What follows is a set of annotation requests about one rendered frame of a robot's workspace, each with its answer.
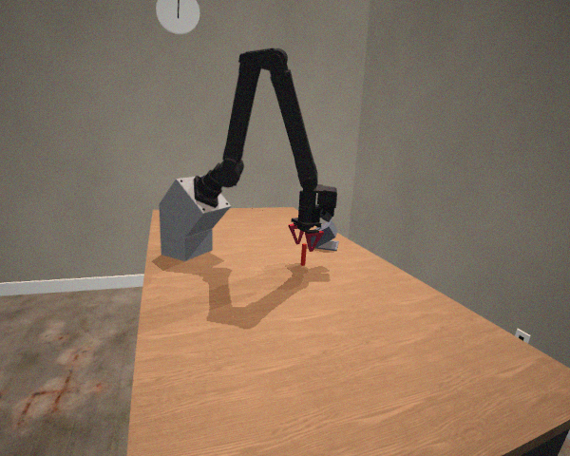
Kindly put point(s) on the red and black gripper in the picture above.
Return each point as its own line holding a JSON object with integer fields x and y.
{"x": 303, "y": 223}

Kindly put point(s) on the red rectangular block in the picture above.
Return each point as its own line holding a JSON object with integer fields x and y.
{"x": 303, "y": 254}

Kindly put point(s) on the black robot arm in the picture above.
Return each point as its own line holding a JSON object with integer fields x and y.
{"x": 227, "y": 173}

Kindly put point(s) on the grey sloped panel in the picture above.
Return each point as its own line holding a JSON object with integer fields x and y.
{"x": 330, "y": 232}

